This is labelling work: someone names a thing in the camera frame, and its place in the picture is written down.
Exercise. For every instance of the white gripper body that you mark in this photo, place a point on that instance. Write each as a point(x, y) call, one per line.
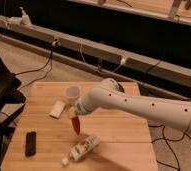
point(74, 111)

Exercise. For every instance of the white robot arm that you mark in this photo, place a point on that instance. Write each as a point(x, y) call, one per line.
point(106, 94)

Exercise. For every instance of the white sponge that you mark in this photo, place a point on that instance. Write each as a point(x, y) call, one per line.
point(57, 109)

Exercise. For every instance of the translucent plastic cup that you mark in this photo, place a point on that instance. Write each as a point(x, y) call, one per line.
point(72, 93)

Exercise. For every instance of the white plastic bottle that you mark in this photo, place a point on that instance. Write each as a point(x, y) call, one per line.
point(79, 150)

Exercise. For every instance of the green bowl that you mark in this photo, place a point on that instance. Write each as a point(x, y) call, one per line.
point(121, 88)

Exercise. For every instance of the black rectangular remote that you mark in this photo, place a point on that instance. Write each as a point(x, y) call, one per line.
point(30, 146)

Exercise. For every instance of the black chair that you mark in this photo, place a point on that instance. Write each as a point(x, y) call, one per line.
point(0, 100)

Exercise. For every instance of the white wall adapter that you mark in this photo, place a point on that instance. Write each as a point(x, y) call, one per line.
point(24, 19)

